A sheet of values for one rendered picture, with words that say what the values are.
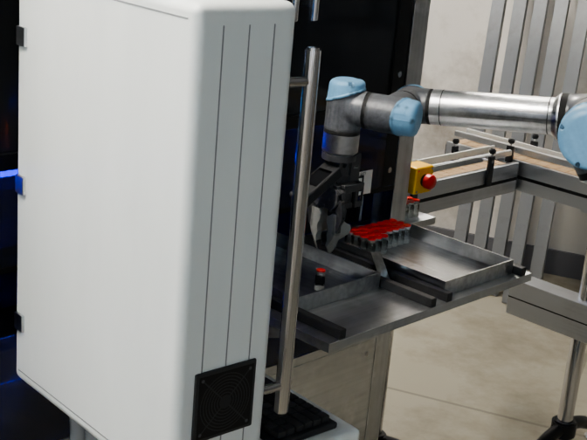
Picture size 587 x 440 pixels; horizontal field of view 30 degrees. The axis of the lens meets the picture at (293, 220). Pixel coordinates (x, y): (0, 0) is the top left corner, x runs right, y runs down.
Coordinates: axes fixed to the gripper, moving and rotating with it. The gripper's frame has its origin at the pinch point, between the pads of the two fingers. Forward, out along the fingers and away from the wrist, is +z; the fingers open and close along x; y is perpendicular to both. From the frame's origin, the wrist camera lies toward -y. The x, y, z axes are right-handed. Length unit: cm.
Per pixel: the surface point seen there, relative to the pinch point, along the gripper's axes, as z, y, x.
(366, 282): 7.9, 8.3, -6.4
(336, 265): 9.1, 12.4, 5.9
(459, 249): 8.7, 46.6, -3.0
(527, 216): 61, 237, 93
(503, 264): 7.0, 42.9, -17.8
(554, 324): 53, 125, 11
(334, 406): 57, 33, 19
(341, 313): 10.1, -5.1, -11.7
